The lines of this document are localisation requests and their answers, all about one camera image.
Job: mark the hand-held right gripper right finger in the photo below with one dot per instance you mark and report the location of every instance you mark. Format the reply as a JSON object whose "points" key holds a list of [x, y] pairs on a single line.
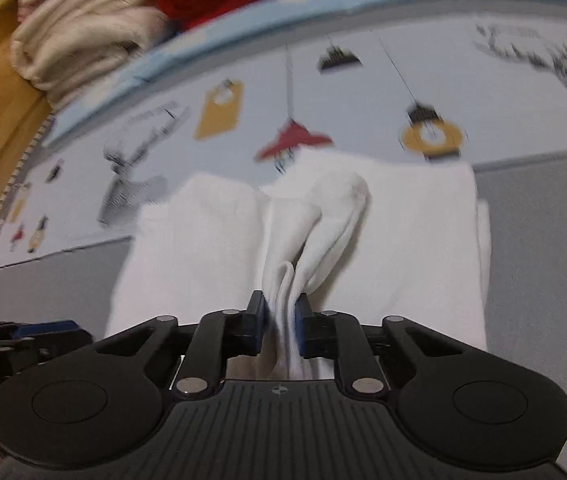
{"points": [[299, 327]]}

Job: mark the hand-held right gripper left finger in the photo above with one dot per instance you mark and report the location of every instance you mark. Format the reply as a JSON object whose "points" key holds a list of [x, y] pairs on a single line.
{"points": [[262, 321]]}

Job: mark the white cloth garment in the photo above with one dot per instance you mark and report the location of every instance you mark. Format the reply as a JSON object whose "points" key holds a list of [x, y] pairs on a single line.
{"points": [[413, 240]]}

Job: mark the cream folded clothes pile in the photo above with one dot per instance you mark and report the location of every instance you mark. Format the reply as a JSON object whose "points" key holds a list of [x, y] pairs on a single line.
{"points": [[78, 25]]}

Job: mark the printed bed sheet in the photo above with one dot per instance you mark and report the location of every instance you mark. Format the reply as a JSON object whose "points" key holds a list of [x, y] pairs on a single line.
{"points": [[363, 100]]}

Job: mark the light blue bed sheet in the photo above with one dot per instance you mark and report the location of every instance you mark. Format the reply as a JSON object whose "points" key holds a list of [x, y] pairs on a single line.
{"points": [[313, 5]]}

